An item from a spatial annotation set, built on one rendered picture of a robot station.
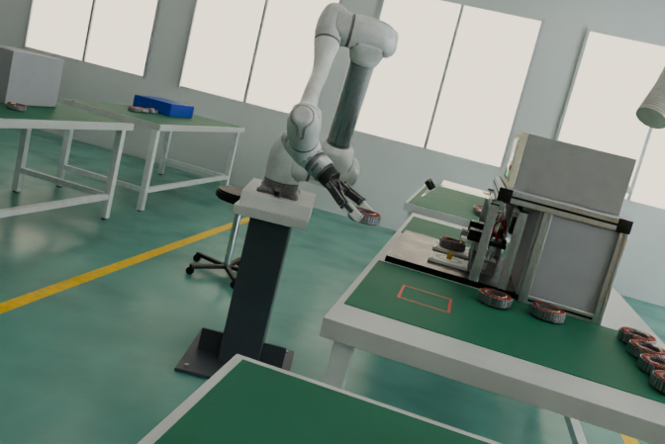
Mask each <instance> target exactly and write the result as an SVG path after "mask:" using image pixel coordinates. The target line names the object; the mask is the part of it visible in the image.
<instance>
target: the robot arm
mask: <svg viewBox="0 0 665 444"><path fill-rule="evenodd" d="M398 40H399V34H398V32H397V31H396V30H394V28H393V27H391V26H390V25H389V24H387V23H385V22H383V21H380V20H378V19H374V18H371V17H368V16H364V15H357V14H353V13H350V12H348V11H347V10H346V8H345V7H344V6H343V5H341V4H339V3H335V2H333V3H330V4H329V5H327V6H326V7H325V9H324V10H323V12H322V13H321V15H320V17H319V20H318V22H317V25H316V29H315V39H314V65H313V70H312V73H311V76H310V78H309V80H308V83H307V85H306V87H305V90H304V92H303V95H302V98H301V101H300V103H299V104H296V105H294V106H293V108H292V110H291V111H290V113H289V115H288V118H287V129H286V130H285V131H284V132H283V133H282V134H281V135H280V136H279V137H278V138H277V139H276V140H275V142H274V144H273V146H272V148H271V150H270V153H269V156H268V160H267V165H266V172H265V176H264V179H263V181H261V185H260V186H259V187H257V189H256V191H257V192H261V193H266V194H270V195H274V196H276V197H282V198H286V199H289V200H292V201H298V195H299V194H300V193H301V191H300V190H298V186H299V182H305V181H306V182H309V183H312V184H315V185H319V186H323V187H325V188H327V189H328V191H329V192H330V193H331V195H332V197H333V198H334V200H335V201H336V203H337V204H338V205H339V206H340V205H341V206H340V208H341V209H343V207H344V208H345V210H346V211H347V212H348V213H349V214H350V215H351V216H352V217H353V219H354V220H355V221H356V222H359V221H360V220H361V219H362V218H363V215H362V214H361V213H360V212H359V210H358V209H357V208H356V207H355V206H354V205H353V204H352V203H351V202H349V201H348V200H347V198H346V197H348V198H349V199H350V200H352V201H353V202H354V203H356V204H357V205H358V208H363V209H365V210H366V209H367V210H370V211H373V210H372V209H371V208H370V207H369V206H368V205H367V204H366V202H365V200H366V199H365V198H363V197H362V196H361V195H360V194H359V193H357V192H356V191H355V190H354V189H353V188H352V187H351V186H352V185H354V184H355V182H356V180H357V178H358V175H359V171H360V166H359V162H358V160H357V159H356V158H355V157H353V153H354V151H353V148H352V146H351V144H350V142H351V139H352V136H353V133H354V130H355V126H356V123H357V120H358V117H359V114H360V110H361V107H362V104H363V101H364V98H365V95H366V92H367V89H368V86H369V82H370V79H371V76H372V73H373V70H374V67H376V66H377V65H378V64H379V63H380V61H381V60H382V59H383V57H384V58H388V57H390V56H392V55H393V54H394V53H395V52H396V49H397V45H398ZM340 46H345V47H348V55H349V59H350V62H349V66H348V68H347V72H346V75H345V79H344V82H343V86H342V89H341V92H340V96H339V99H338V103H337V106H336V110H335V113H334V117H333V120H332V126H331V130H330V133H329V136H328V138H326V139H324V140H323V141H322V142H321V143H320V142H319V137H320V131H321V124H322V112H321V110H320V109H319V108H318V99H319V95H320V92H321V90H322V88H323V86H324V84H325V82H326V80H327V78H328V75H329V72H330V69H331V66H332V63H333V59H334V57H335V55H336V53H337V50H338V48H339V47H340ZM359 200H360V201H359ZM373 212H374V211H373Z"/></svg>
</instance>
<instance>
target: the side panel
mask: <svg viewBox="0 0 665 444"><path fill-rule="evenodd" d="M628 237H629V234H624V233H621V232H617V231H614V230H610V229H606V228H602V227H598V226H595V225H591V224H587V223H583V222H577V221H573V220H569V219H566V218H562V217H559V216H555V215H552V214H548V213H543V215H542V218H541V221H540V225H539V228H538V232H537V235H536V238H535V242H534V245H533V248H532V252H531V254H530V257H529V261H528V264H527V267H526V271H525V274H524V277H523V281H522V286H521V290H520V293H519V295H518V301H519V302H522V303H526V304H529V305H531V303H532V302H543V303H547V304H550V305H553V306H556V307H558V308H560V309H562V310H564V311H565V312H566V315H569V316H572V317H575V318H579V319H582V320H586V321H588V322H591V323H595V324H598V325H601V323H602V320H603V316H604V313H605V310H606V307H607V304H608V301H609V298H610V295H611V292H612V288H613V285H614V282H615V279H616V276H617V273H618V268H619V264H620V262H621V259H622V256H623V253H624V250H625V247H626V244H627V240H628Z"/></svg>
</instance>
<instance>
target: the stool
mask: <svg viewBox="0 0 665 444"><path fill-rule="evenodd" d="M242 189H243V188H240V187H233V186H220V187H219V188H217V191H216V196H217V197H218V198H219V199H220V200H222V201H225V202H227V203H231V204H234V203H236V202H237V201H238V200H239V199H240V194H241V190H242ZM240 219H241V215H238V214H235V217H234V222H233V226H232V230H231V235H230V239H229V244H228V248H227V253H226V257H225V261H224V262H222V261H220V260H217V259H215V258H213V257H211V256H208V255H206V254H204V253H202V252H196V254H195V255H194V256H193V260H194V261H196V262H198V261H200V260H201V258H203V259H206V260H208V261H210V262H212V263H214V264H194V263H190V265H189V267H187V268H186V273H187V274H188V275H191V274H193V273H194V269H225V270H226V271H227V273H228V275H229V276H230V278H231V279H232V282H231V283H230V286H231V288H232V289H233V288H234V286H235V281H236V277H237V276H236V274H235V273H234V271H237V270H238V265H239V262H240V257H239V258H237V259H235V260H233V261H232V257H233V253H234V248H235V244H236V240H237V235H238V227H239V223H240ZM235 265H237V266H235ZM233 270H234V271H233Z"/></svg>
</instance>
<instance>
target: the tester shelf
mask: <svg viewBox="0 0 665 444"><path fill-rule="evenodd" d="M493 188H494V191H495V194H496V198H497V200H498V201H502V202H506V203H510V204H514V205H518V206H521V207H525V208H529V209H533V210H536V211H540V212H544V213H548V214H552V215H555V216H559V217H562V218H566V219H569V220H573V221H577V222H583V223H587V224H591V225H595V226H598V227H602V228H606V229H610V230H614V231H617V232H621V233H624V234H630V232H631V228H632V225H633V222H632V221H630V220H629V219H627V218H625V217H623V216H621V215H619V216H617V215H613V214H609V213H605V212H601V211H598V210H594V209H590V208H586V207H582V206H578V205H575V204H571V203H567V202H563V201H559V200H555V199H552V198H548V197H544V196H540V195H536V194H533V193H530V192H526V191H522V190H518V189H514V188H510V187H507V185H506V184H505V182H504V180H503V177H500V176H496V175H495V178H494V181H493Z"/></svg>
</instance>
